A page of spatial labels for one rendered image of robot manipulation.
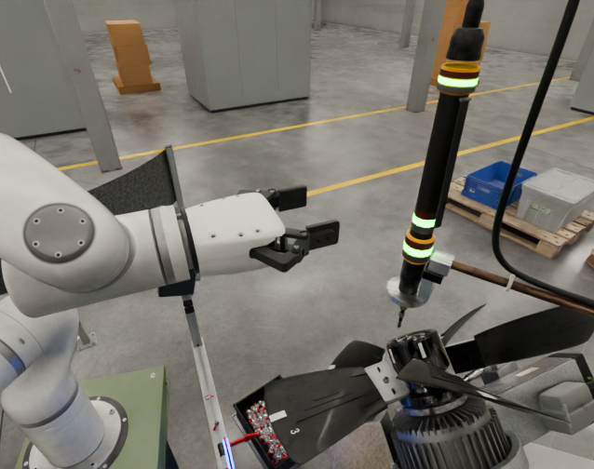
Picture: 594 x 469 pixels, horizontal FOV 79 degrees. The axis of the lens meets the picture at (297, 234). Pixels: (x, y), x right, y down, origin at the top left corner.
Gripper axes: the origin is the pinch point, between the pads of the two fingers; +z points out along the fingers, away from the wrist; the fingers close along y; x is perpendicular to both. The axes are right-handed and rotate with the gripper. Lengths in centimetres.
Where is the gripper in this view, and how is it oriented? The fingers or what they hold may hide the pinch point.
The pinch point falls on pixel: (314, 213)
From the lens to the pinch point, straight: 45.2
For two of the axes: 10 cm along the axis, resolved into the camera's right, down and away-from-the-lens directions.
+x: 0.0, -8.2, -5.7
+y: 3.8, 5.3, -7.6
